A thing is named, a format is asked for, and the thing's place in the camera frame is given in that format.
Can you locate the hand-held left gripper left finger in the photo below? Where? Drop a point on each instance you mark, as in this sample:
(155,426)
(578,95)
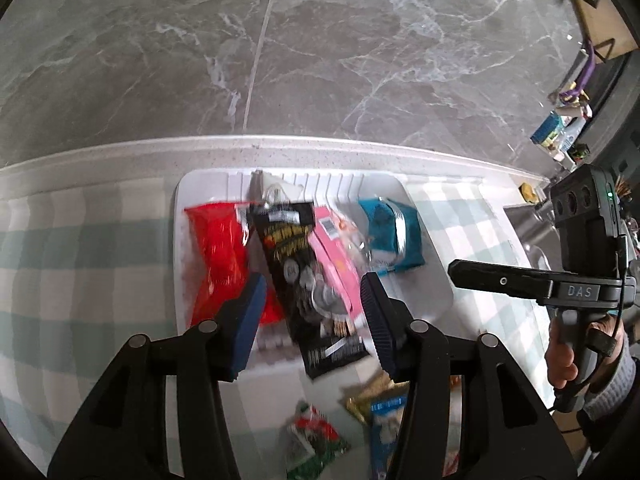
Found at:
(250,320)

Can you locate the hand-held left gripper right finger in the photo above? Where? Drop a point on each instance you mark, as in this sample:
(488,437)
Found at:
(377,320)

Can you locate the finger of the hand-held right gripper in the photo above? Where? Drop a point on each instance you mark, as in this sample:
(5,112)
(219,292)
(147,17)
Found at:
(500,280)

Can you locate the white plastic tray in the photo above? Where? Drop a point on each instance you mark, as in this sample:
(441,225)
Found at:
(430,300)

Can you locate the pink snack packet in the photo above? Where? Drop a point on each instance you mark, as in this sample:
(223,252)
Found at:
(335,260)

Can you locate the black snack packet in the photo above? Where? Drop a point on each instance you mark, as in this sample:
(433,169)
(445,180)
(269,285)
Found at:
(290,255)

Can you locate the light blue snack packet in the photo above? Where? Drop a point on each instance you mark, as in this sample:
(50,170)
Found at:
(385,220)

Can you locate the white and red snack bag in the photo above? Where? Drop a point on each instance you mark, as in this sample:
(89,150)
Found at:
(272,187)

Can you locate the person's right forearm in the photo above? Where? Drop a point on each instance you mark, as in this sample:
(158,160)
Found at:
(612,390)

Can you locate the person's right hand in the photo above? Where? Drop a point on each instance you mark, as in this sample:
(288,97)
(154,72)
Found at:
(562,360)

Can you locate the steel sink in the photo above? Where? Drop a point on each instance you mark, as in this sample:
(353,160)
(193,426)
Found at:
(535,240)

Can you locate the yellow sponge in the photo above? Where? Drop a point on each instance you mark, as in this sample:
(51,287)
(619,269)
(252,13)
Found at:
(527,192)

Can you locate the brown and red snack packet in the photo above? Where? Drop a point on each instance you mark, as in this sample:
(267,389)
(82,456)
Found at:
(367,400)

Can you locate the blue biscuit packet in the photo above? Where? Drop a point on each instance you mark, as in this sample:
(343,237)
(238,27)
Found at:
(385,430)

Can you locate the blue container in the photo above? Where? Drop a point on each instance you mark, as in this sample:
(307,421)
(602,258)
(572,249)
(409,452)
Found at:
(547,129)

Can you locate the small green snack packet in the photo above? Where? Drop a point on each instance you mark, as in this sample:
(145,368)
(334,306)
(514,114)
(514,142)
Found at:
(315,435)

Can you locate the purple hanging utensil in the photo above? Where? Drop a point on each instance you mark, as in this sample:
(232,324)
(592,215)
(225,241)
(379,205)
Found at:
(582,80)

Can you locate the checked tablecloth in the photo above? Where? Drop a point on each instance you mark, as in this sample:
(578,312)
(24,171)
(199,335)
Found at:
(75,260)

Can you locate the wooden shelf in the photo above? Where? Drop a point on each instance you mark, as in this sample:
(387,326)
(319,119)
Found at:
(595,5)

